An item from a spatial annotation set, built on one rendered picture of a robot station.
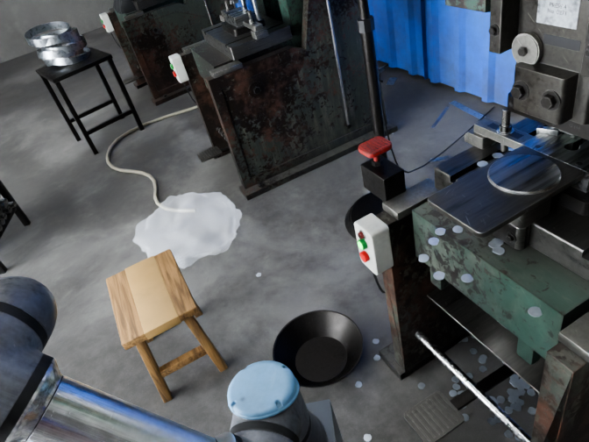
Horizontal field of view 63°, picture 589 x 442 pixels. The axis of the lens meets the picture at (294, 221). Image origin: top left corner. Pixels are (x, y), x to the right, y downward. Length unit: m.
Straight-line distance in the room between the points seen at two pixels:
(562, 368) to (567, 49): 0.50
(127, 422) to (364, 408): 0.96
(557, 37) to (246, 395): 0.75
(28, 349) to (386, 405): 1.09
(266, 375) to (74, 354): 1.36
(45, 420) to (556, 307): 0.79
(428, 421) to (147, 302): 0.89
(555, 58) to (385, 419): 1.06
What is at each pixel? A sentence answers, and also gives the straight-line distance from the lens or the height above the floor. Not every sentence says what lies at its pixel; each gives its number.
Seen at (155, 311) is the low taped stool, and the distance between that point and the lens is 1.56.
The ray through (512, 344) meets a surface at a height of 0.31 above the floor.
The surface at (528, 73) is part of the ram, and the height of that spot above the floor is 0.97.
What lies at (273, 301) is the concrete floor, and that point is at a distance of 1.88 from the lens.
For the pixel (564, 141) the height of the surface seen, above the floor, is 0.78.
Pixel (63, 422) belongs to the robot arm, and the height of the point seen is 0.86.
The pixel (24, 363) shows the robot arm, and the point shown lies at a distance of 0.69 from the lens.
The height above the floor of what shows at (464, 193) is 0.78.
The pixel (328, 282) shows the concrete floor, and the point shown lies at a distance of 1.89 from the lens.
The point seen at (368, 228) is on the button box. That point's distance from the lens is 1.12.
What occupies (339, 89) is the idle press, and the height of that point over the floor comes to 0.33.
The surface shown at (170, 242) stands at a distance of 2.12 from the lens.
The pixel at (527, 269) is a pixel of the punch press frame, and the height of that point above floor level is 0.65.
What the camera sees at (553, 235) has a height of 0.70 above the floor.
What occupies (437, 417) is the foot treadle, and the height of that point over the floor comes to 0.16.
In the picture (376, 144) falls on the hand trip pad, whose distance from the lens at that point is 1.15.
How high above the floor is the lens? 1.35
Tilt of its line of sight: 38 degrees down
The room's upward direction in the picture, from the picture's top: 16 degrees counter-clockwise
